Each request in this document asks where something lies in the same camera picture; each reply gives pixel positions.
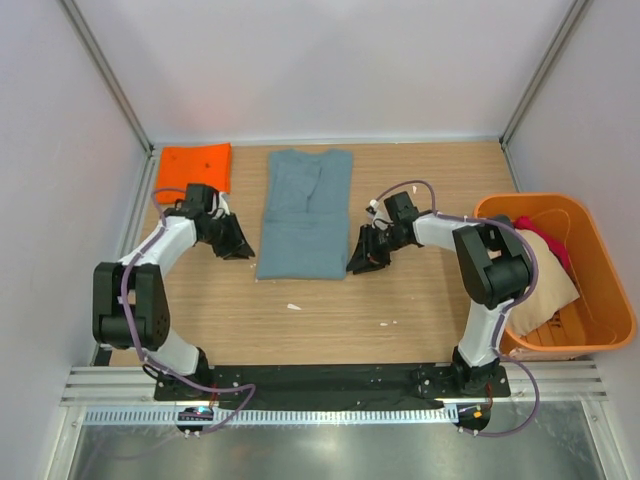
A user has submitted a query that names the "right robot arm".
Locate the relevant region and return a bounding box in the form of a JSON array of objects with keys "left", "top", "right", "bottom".
[{"left": 346, "top": 192, "right": 537, "bottom": 396}]

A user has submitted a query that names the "right aluminium corner post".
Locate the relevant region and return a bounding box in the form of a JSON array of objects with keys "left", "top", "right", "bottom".
[{"left": 499, "top": 0, "right": 592, "bottom": 152}]

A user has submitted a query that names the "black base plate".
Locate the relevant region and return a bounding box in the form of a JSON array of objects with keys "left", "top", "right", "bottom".
[{"left": 143, "top": 363, "right": 511, "bottom": 412}]

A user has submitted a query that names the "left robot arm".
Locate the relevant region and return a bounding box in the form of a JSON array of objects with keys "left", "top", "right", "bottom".
[{"left": 92, "top": 183, "right": 255, "bottom": 400}]

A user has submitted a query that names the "folded orange t shirt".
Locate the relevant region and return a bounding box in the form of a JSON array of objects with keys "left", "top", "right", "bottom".
[{"left": 155, "top": 143, "right": 232, "bottom": 205}]

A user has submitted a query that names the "white slotted cable duct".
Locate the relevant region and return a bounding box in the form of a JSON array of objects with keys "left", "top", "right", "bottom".
[{"left": 84, "top": 405, "right": 458, "bottom": 427}]

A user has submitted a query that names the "aluminium corner post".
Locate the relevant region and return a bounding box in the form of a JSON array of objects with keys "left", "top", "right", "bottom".
[
  {"left": 499, "top": 0, "right": 592, "bottom": 152},
  {"left": 57, "top": 0, "right": 154, "bottom": 156}
]

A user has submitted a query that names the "orange plastic basket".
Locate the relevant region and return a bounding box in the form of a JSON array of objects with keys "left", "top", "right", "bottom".
[{"left": 474, "top": 193, "right": 636, "bottom": 360}]

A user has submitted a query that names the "beige t shirt in basket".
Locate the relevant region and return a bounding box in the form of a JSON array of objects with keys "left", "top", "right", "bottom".
[{"left": 508, "top": 230, "right": 579, "bottom": 336}]

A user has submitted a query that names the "left aluminium corner post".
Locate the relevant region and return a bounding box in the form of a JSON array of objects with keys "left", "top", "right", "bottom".
[{"left": 57, "top": 0, "right": 154, "bottom": 156}]

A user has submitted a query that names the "blue grey t shirt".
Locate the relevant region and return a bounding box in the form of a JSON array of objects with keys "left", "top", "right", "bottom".
[{"left": 256, "top": 149, "right": 353, "bottom": 280}]

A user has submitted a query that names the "aluminium frame rail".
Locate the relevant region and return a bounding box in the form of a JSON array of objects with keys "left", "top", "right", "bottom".
[{"left": 60, "top": 366, "right": 156, "bottom": 407}]

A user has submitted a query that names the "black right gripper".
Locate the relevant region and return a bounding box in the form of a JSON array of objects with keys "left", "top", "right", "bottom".
[{"left": 347, "top": 223, "right": 408, "bottom": 275}]

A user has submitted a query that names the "red t shirt in basket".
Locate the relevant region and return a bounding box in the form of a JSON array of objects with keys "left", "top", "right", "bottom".
[{"left": 514, "top": 216, "right": 571, "bottom": 271}]

